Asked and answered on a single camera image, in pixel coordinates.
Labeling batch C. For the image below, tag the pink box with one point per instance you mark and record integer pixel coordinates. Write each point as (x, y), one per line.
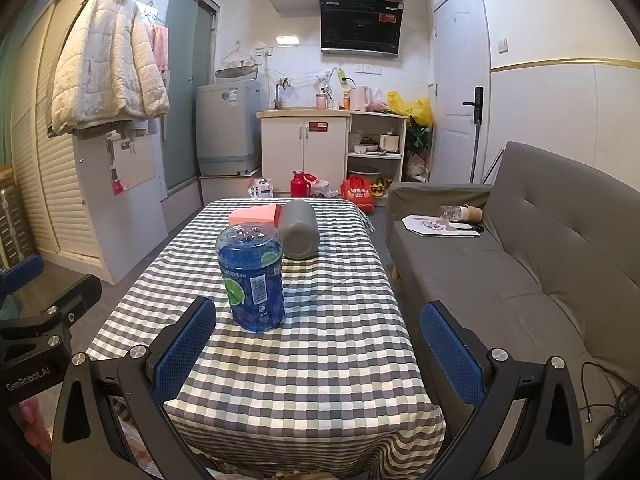
(252, 215)

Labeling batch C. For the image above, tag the louvered wardrobe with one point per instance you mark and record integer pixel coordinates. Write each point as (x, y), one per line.
(55, 190)

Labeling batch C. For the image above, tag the white sink cabinet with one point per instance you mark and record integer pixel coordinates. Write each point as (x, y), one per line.
(300, 155)

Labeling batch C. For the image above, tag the yellow plastic bag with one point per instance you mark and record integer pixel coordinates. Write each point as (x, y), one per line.
(412, 107)

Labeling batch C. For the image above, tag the red thermos jug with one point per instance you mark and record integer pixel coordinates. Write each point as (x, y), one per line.
(299, 185)

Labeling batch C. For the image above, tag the grey washing machine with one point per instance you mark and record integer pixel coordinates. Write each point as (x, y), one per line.
(225, 125)

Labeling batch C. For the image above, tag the black range hood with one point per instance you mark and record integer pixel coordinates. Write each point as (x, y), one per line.
(360, 25)

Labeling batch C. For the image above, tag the white electric kettle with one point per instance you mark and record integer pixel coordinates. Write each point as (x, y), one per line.
(359, 99)

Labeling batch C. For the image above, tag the white storage cabinet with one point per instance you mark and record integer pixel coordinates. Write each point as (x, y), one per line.
(130, 230)

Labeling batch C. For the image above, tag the frosted glass door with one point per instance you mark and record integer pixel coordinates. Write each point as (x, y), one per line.
(185, 85)

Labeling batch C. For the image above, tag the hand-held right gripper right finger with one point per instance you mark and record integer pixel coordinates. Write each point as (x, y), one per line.
(450, 355)

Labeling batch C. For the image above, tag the brown paper cup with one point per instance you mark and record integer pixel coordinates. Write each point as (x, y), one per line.
(472, 213)

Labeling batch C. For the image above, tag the grey sofa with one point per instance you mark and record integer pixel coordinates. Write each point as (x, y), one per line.
(475, 280)

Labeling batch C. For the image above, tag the clear plastic bottle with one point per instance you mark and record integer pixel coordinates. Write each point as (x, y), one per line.
(449, 212)

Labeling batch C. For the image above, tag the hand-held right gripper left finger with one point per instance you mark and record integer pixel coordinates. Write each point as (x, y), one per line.
(185, 350)

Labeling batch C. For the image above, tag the green plant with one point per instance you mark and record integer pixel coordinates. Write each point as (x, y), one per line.
(417, 137)

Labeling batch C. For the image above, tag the white door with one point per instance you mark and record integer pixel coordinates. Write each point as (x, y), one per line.
(457, 60)

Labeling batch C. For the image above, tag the blue plastic cup lime label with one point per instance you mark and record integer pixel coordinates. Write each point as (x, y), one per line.
(250, 280)

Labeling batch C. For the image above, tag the pink towel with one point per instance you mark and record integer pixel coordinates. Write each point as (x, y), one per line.
(160, 50)

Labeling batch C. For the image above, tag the white light switch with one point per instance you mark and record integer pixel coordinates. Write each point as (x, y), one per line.
(503, 45)

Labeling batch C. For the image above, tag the red shopping bag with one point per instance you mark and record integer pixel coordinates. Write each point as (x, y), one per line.
(357, 195)

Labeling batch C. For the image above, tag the white printed packet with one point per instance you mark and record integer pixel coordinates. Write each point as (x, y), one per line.
(259, 188)

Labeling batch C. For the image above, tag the metal faucet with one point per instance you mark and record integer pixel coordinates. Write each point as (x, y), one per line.
(277, 95)

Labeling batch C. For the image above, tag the white open shelf unit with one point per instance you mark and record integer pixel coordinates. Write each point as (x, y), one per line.
(402, 145)

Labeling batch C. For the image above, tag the grey cup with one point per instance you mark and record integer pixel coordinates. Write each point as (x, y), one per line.
(300, 235)

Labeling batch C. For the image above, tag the printed paper sheet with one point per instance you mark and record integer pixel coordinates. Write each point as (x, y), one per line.
(425, 225)

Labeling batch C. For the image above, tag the white puffer jacket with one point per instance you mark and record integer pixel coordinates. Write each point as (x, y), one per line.
(105, 70)

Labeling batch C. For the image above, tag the grey checked tablecloth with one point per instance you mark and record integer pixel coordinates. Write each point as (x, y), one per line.
(310, 360)

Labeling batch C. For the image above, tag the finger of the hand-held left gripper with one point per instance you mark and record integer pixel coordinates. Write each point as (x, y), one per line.
(82, 295)
(20, 275)

